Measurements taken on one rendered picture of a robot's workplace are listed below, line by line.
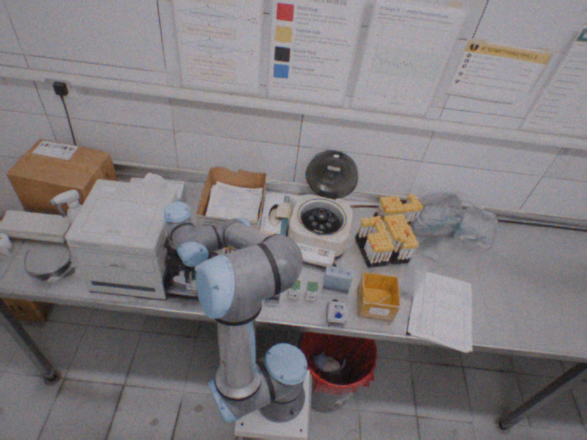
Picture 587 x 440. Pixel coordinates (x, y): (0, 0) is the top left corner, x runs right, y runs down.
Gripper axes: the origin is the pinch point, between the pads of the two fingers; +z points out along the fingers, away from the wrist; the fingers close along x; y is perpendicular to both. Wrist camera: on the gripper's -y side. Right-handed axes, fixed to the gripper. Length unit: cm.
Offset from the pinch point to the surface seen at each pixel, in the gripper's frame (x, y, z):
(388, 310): 3, -70, 2
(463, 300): -9, -101, 7
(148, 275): 4.4, 13.3, -5.8
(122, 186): -20.3, 27.0, -21.0
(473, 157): -59, -104, -22
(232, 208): -38.5, -7.9, 2.7
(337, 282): -7, -52, 3
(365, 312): 2, -62, 6
